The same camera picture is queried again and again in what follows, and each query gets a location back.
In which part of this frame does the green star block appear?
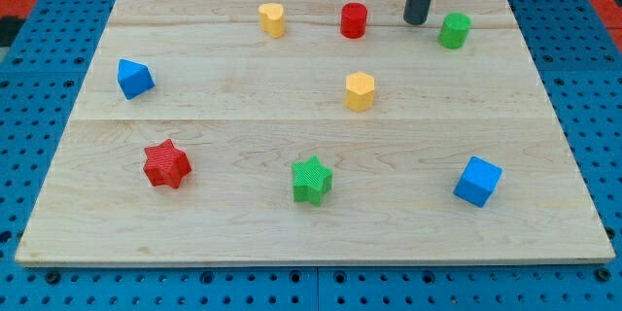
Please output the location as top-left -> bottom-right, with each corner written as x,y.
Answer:
292,155 -> 333,206

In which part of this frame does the light wooden board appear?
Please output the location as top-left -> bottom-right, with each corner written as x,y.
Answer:
15,0 -> 615,267

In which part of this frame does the yellow hexagon block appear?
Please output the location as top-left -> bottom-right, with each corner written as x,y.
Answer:
344,71 -> 375,112

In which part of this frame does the red cylinder block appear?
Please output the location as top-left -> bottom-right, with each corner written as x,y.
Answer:
340,2 -> 368,39

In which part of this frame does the yellow heart block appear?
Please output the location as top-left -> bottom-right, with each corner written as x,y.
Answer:
258,3 -> 286,39

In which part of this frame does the red star block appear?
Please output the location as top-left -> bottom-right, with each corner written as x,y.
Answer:
143,139 -> 191,189

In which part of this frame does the blue cube block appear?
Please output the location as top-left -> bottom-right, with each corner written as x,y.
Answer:
453,156 -> 502,208

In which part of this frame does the green cylinder block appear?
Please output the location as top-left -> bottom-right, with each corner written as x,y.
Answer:
437,13 -> 471,50

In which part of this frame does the blue triangular prism block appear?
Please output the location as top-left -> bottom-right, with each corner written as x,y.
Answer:
118,59 -> 155,100

